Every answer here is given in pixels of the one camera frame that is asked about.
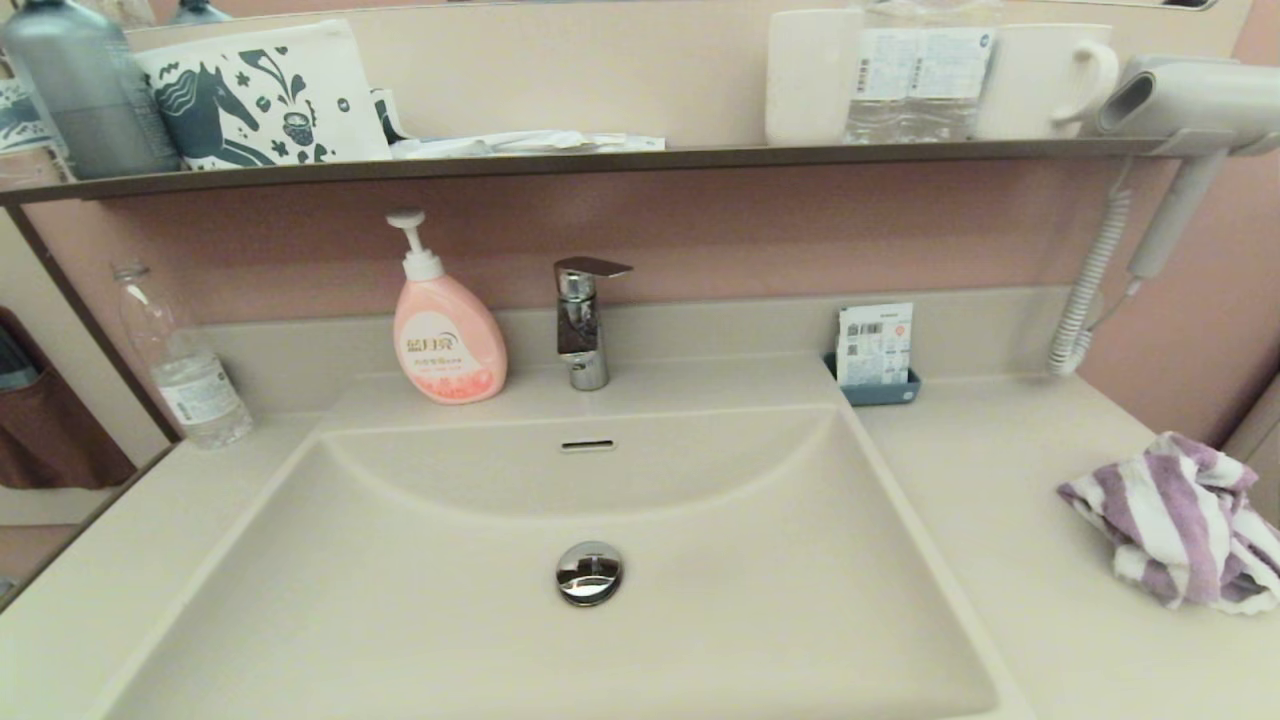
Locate chrome faucet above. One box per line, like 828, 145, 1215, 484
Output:
553, 256, 634, 392

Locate purple white striped towel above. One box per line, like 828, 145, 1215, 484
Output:
1057, 430, 1280, 615

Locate beige wash basin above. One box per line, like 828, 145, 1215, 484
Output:
100, 402, 1003, 720

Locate pink soap pump bottle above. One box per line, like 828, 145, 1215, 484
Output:
386, 208, 509, 405

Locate chrome drain stopper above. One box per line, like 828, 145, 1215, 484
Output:
555, 540, 625, 607

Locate white printed sachets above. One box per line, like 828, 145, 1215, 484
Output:
836, 302, 915, 388

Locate small blue tray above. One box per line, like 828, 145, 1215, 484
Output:
824, 350, 923, 407

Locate flat white plastic packet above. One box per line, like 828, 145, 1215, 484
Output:
388, 128, 666, 159

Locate clear bottle with white label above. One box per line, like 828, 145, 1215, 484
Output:
916, 0, 1001, 142
845, 0, 923, 143

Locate white horse print pouch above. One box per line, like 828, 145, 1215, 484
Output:
135, 18, 393, 171

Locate tall clear plastic water bottle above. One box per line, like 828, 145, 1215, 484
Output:
110, 262, 254, 449

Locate grey metal bottle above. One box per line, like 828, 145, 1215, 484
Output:
0, 0, 182, 182

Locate white hair dryer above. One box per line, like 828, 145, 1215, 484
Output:
1095, 55, 1280, 282

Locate grey blue cloth item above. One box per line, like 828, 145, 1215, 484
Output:
0, 325, 41, 393

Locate blue patterned pouch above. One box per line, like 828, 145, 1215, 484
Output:
0, 78, 49, 153

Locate brown wall shelf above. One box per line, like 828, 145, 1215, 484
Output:
0, 135, 1171, 208

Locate white handleless cup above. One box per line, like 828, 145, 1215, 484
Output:
765, 8, 865, 147

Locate white coiled dryer cord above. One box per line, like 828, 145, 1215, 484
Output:
1047, 160, 1147, 379

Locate white handled mug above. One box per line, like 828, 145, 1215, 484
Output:
975, 22, 1121, 141

